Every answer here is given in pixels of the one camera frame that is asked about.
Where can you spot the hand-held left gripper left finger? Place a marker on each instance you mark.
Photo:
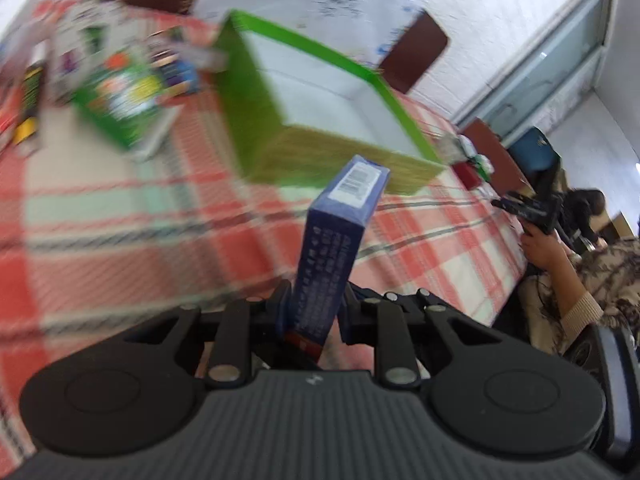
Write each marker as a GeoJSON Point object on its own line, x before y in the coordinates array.
{"type": "Point", "coordinates": [284, 310]}

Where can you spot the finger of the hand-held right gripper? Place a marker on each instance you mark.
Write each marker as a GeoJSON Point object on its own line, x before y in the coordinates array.
{"type": "Point", "coordinates": [507, 207]}

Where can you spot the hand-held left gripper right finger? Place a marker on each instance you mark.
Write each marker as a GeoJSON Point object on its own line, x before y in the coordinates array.
{"type": "Point", "coordinates": [350, 312]}

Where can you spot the blue cardboard box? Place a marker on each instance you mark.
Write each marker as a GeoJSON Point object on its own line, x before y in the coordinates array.
{"type": "Point", "coordinates": [325, 250]}

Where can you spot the green cardboard box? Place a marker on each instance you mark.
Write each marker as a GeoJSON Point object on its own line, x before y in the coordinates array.
{"type": "Point", "coordinates": [250, 110]}

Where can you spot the person's right forearm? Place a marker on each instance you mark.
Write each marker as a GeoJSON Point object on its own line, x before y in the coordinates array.
{"type": "Point", "coordinates": [567, 287]}

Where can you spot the person's right hand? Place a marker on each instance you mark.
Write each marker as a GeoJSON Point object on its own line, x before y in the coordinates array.
{"type": "Point", "coordinates": [542, 247]}

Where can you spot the blue chair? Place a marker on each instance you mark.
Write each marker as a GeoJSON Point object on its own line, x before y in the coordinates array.
{"type": "Point", "coordinates": [535, 152]}

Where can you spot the person's patterned clothing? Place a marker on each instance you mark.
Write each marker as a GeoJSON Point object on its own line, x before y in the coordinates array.
{"type": "Point", "coordinates": [615, 272]}

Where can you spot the glass sliding door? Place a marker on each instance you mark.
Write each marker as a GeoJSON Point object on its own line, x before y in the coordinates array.
{"type": "Point", "coordinates": [550, 70]}

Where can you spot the red plaid tablecloth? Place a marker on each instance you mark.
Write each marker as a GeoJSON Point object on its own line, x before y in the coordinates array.
{"type": "Point", "coordinates": [125, 240]}

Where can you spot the green packet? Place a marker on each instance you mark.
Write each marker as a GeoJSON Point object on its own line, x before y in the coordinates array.
{"type": "Point", "coordinates": [120, 100]}

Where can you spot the white floral plastic sheet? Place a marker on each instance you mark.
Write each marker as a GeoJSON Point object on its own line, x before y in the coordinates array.
{"type": "Point", "coordinates": [310, 5]}

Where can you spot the yellow and black packet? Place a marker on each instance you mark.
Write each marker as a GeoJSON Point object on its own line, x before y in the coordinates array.
{"type": "Point", "coordinates": [29, 110]}

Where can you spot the printed fabric pouch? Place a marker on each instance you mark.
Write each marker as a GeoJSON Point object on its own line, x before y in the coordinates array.
{"type": "Point", "coordinates": [80, 35]}

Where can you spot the white box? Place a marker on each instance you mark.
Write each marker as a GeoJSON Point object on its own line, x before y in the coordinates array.
{"type": "Point", "coordinates": [20, 0]}

